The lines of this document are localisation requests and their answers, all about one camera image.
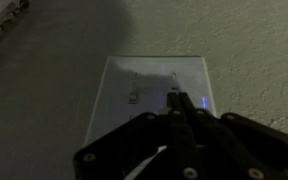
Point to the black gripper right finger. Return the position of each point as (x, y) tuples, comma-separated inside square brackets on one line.
[(237, 150)]

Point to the metal door hinge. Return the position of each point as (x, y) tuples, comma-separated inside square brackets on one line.
[(4, 26)]

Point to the white toggle switch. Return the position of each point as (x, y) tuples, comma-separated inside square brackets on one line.
[(133, 96), (175, 89)]

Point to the white switch wall plate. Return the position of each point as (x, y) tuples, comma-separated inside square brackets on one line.
[(144, 86)]

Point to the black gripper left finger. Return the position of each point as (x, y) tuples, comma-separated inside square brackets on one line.
[(127, 150)]

